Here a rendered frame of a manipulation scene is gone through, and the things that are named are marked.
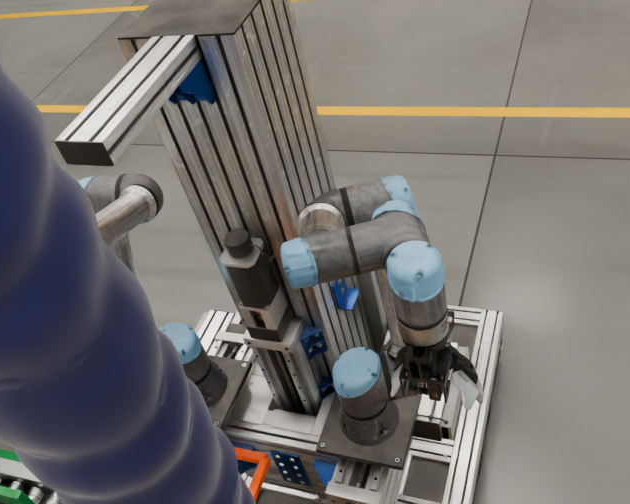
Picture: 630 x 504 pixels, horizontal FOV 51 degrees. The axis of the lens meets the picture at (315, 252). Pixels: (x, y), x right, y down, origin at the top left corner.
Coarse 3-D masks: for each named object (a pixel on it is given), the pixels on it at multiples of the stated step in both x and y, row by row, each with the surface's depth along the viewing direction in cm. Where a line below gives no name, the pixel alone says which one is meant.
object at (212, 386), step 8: (216, 368) 184; (208, 376) 179; (216, 376) 182; (224, 376) 186; (200, 384) 178; (208, 384) 180; (216, 384) 182; (224, 384) 184; (208, 392) 180; (216, 392) 182; (208, 400) 181; (216, 400) 182
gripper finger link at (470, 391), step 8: (456, 376) 106; (464, 376) 107; (456, 384) 106; (464, 384) 107; (472, 384) 108; (480, 384) 109; (464, 392) 106; (472, 392) 108; (480, 392) 109; (464, 400) 106; (472, 400) 107; (480, 400) 111
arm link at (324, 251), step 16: (336, 192) 136; (304, 208) 133; (320, 208) 130; (336, 208) 132; (304, 224) 119; (320, 224) 110; (336, 224) 119; (304, 240) 99; (320, 240) 99; (336, 240) 98; (352, 240) 98; (288, 256) 98; (304, 256) 98; (320, 256) 98; (336, 256) 98; (352, 256) 98; (288, 272) 99; (304, 272) 98; (320, 272) 98; (336, 272) 99; (352, 272) 99
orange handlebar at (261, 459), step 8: (240, 448) 153; (240, 456) 152; (248, 456) 151; (256, 456) 151; (264, 456) 150; (264, 464) 149; (256, 472) 148; (264, 472) 148; (256, 480) 146; (256, 488) 145; (256, 496) 145
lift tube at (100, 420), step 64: (0, 128) 56; (0, 192) 56; (64, 192) 65; (0, 256) 58; (64, 256) 64; (0, 320) 61; (64, 320) 65; (128, 320) 75; (64, 384) 70; (128, 384) 75; (192, 384) 96; (64, 448) 75; (128, 448) 80; (192, 448) 90
